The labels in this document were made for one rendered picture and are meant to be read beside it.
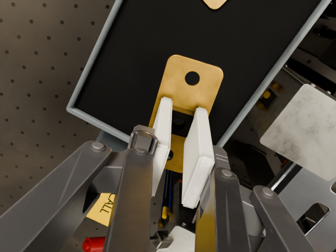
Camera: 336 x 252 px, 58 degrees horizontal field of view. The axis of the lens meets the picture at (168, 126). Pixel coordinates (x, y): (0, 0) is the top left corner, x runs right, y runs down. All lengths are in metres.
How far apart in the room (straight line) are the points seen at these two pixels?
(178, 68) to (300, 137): 0.19
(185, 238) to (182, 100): 0.31
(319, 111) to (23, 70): 0.67
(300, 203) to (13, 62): 0.69
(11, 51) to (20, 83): 0.08
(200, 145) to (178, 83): 0.06
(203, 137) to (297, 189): 0.39
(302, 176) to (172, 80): 0.36
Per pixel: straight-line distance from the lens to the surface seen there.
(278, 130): 0.35
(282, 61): 0.26
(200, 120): 0.18
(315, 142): 0.37
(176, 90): 0.20
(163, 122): 0.16
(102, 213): 0.34
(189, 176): 0.15
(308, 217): 0.82
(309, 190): 0.54
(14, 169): 0.97
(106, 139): 0.35
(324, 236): 0.61
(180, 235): 0.49
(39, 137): 0.88
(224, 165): 0.16
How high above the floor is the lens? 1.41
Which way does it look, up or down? 66 degrees down
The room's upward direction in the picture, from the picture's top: 173 degrees counter-clockwise
